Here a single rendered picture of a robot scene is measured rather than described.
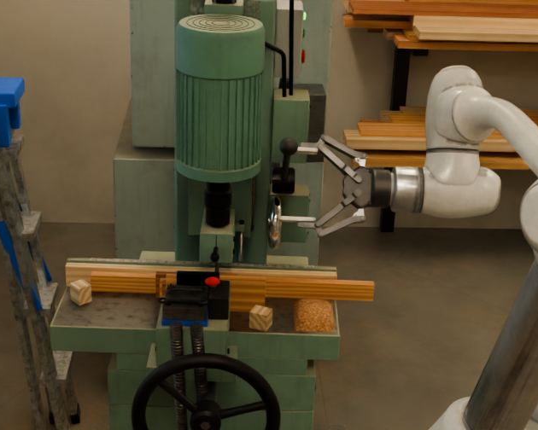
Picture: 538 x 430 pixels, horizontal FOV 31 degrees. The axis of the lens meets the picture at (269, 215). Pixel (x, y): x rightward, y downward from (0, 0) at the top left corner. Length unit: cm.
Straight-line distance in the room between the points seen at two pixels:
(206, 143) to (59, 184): 276
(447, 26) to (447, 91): 211
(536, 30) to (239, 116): 230
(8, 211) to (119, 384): 84
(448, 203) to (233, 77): 48
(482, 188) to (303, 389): 58
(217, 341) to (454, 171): 57
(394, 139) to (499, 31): 60
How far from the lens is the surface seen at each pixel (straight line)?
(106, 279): 220
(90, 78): 449
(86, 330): 208
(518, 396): 161
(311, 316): 208
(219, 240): 208
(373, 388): 354
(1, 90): 276
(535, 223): 136
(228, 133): 195
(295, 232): 229
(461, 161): 191
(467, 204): 192
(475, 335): 394
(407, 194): 190
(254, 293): 210
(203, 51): 191
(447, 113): 190
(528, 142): 175
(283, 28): 226
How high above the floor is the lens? 195
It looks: 24 degrees down
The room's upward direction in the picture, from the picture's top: 2 degrees clockwise
